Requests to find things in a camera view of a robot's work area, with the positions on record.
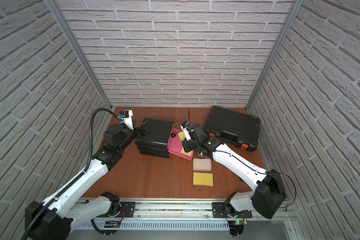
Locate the right thin black cable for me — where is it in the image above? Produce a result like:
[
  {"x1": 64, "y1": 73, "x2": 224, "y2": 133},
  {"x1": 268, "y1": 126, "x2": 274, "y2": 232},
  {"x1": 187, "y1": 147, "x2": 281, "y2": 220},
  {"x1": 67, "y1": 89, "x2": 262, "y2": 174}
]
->
[{"x1": 187, "y1": 107, "x2": 297, "y2": 210}]

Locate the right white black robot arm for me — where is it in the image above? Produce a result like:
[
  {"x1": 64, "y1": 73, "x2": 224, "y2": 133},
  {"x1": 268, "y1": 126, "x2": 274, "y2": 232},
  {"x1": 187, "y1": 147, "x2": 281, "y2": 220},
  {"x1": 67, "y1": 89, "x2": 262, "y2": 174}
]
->
[{"x1": 181, "y1": 122, "x2": 287, "y2": 219}]

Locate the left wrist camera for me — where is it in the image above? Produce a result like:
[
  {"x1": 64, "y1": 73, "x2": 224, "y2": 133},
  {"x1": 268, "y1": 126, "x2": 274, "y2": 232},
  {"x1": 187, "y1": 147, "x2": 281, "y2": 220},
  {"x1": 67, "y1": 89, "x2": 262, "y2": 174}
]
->
[{"x1": 119, "y1": 110, "x2": 134, "y2": 130}]

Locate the black plastic tool case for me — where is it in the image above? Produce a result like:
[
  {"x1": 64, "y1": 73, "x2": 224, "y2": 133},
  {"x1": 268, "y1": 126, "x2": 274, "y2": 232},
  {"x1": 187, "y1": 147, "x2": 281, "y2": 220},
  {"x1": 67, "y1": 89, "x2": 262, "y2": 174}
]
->
[{"x1": 203, "y1": 106, "x2": 261, "y2": 152}]

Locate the black drawer cabinet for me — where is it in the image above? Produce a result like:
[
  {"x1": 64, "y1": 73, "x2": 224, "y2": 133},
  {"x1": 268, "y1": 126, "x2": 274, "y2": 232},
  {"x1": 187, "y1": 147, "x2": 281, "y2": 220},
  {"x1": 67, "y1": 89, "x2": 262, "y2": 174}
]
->
[{"x1": 135, "y1": 118, "x2": 174, "y2": 159}]

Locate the beige sponge pad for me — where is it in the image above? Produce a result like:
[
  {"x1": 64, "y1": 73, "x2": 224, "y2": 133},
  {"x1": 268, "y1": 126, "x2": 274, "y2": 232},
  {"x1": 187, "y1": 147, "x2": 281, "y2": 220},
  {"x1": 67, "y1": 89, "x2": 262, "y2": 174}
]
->
[{"x1": 192, "y1": 159, "x2": 212, "y2": 172}]

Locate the left aluminium corner post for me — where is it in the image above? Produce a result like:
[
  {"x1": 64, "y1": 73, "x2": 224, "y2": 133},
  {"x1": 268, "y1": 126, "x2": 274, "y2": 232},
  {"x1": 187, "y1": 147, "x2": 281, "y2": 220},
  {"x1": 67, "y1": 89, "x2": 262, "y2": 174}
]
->
[{"x1": 45, "y1": 0, "x2": 113, "y2": 110}]

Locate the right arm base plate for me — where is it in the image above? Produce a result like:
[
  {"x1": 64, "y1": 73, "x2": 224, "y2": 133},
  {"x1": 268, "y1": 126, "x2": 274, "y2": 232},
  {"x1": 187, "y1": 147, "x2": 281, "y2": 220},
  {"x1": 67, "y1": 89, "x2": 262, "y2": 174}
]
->
[{"x1": 212, "y1": 202, "x2": 253, "y2": 219}]

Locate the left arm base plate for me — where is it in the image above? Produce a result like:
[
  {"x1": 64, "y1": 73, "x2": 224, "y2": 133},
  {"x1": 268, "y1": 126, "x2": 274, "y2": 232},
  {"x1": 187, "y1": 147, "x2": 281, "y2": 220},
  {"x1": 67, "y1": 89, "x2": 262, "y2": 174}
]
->
[{"x1": 106, "y1": 202, "x2": 136, "y2": 218}]

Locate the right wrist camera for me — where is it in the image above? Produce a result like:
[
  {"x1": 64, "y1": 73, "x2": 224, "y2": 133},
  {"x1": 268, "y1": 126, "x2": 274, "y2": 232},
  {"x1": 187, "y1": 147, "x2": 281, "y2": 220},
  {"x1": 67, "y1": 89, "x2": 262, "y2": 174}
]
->
[{"x1": 181, "y1": 121, "x2": 191, "y2": 141}]

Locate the right aluminium corner post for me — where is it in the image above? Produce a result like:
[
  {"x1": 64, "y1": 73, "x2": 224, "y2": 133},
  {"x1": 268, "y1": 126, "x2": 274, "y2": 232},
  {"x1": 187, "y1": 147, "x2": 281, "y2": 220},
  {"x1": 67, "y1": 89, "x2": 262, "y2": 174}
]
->
[{"x1": 245, "y1": 0, "x2": 304, "y2": 110}]

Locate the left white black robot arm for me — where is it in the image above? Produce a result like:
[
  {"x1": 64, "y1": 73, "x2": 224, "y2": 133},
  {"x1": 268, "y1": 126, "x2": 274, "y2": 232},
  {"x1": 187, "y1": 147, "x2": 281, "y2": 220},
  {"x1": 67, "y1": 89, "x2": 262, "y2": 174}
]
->
[{"x1": 22, "y1": 119, "x2": 151, "y2": 240}]

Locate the pink top drawer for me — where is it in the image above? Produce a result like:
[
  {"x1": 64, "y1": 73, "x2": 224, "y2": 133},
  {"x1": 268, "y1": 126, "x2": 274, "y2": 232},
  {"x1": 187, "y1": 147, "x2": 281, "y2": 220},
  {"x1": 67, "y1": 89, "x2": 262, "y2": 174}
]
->
[{"x1": 168, "y1": 129, "x2": 192, "y2": 161}]

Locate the aluminium corner post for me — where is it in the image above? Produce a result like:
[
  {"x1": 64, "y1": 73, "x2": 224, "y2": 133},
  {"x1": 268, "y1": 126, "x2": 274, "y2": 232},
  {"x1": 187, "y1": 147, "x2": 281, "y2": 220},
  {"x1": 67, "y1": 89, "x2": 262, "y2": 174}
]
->
[
  {"x1": 245, "y1": 0, "x2": 304, "y2": 110},
  {"x1": 45, "y1": 0, "x2": 113, "y2": 110}
]

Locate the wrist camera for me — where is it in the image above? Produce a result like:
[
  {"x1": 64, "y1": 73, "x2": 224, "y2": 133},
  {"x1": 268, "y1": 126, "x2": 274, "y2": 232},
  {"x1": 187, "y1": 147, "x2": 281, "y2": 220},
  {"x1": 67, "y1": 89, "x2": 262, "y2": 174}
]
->
[
  {"x1": 181, "y1": 121, "x2": 191, "y2": 141},
  {"x1": 119, "y1": 110, "x2": 134, "y2": 130}
]

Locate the left black corrugated cable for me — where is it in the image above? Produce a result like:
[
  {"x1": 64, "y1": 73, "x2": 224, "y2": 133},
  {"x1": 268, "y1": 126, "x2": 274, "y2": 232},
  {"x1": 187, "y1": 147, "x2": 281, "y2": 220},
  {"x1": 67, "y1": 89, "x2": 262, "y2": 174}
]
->
[{"x1": 20, "y1": 107, "x2": 121, "y2": 240}]

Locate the yellow sponge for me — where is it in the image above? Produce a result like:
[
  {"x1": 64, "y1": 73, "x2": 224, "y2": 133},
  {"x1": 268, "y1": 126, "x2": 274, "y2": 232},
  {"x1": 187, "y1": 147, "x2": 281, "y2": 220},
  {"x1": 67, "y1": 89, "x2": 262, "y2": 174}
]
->
[
  {"x1": 181, "y1": 147, "x2": 194, "y2": 159},
  {"x1": 178, "y1": 131, "x2": 187, "y2": 142},
  {"x1": 193, "y1": 172, "x2": 214, "y2": 187}
]

